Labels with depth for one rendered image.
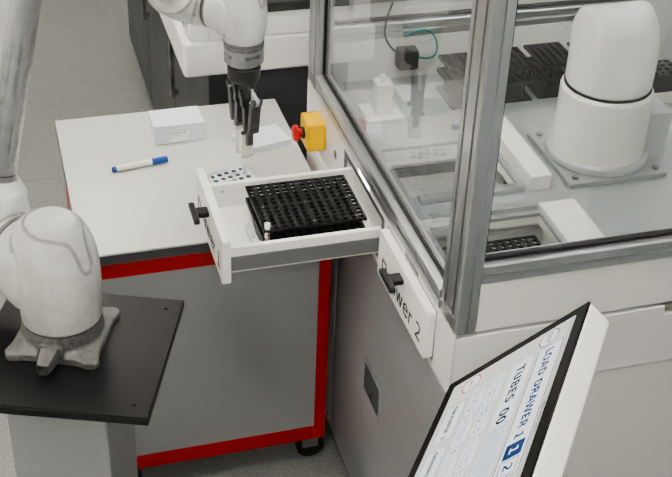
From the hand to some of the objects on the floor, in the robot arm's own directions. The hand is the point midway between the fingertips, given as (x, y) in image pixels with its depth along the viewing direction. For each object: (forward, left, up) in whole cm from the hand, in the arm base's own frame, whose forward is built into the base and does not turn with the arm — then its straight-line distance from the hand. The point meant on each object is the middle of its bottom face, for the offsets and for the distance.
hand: (244, 141), depth 284 cm
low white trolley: (-14, +6, -88) cm, 89 cm away
